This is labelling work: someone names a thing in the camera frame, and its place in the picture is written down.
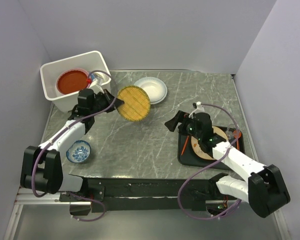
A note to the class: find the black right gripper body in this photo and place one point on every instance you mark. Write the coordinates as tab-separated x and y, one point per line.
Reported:
188	126

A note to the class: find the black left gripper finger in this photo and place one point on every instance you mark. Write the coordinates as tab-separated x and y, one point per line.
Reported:
109	97
114	104

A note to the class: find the pink plate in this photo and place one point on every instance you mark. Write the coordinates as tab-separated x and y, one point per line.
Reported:
57	91

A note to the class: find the white deep plate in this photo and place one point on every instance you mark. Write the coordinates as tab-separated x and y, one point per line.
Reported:
155	88

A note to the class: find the beige plate on tray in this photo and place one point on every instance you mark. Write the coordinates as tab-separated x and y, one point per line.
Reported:
196	148

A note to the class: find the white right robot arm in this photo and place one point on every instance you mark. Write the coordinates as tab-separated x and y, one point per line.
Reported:
263	187

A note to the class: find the clear glass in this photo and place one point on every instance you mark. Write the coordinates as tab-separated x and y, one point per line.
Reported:
231	131

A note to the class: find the orange spoon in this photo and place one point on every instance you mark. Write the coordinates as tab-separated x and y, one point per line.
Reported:
237	135

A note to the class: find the black tray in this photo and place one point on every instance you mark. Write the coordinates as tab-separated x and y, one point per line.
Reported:
189	158

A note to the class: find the white plastic bin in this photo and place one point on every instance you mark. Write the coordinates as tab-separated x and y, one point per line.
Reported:
89	61

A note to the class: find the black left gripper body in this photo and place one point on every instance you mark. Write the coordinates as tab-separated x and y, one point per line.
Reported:
101	100

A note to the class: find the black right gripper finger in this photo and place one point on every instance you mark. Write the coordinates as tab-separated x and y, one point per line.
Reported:
172	123
182	115

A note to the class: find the yellow woven plate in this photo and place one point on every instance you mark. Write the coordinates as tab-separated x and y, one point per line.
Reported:
136	105

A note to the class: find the red plate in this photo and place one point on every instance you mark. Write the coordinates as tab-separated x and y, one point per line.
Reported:
72	80

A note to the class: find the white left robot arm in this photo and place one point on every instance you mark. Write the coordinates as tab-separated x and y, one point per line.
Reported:
42	170

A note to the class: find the blue white patterned bowl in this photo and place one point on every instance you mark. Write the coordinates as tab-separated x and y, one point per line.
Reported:
79	152

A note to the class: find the orange fork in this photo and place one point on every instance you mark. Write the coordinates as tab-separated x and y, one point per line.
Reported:
185	145

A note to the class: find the aluminium frame rail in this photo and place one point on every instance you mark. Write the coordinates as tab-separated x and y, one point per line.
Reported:
25	197

